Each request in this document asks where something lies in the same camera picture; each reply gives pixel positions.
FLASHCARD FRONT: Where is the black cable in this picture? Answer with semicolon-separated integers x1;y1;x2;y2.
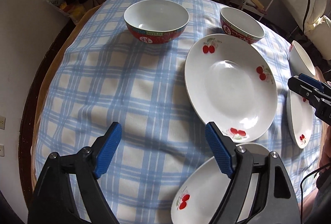
300;162;331;224

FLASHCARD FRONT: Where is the large cherry plate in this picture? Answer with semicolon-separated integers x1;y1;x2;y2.
185;34;278;143

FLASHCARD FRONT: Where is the large red bowl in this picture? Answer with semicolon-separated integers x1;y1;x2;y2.
124;0;190;45

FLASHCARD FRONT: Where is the small red-rimmed bowl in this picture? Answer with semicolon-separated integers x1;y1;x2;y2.
289;41;316;78

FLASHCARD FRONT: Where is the blue plaid tablecloth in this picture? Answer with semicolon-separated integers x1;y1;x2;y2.
31;0;323;224

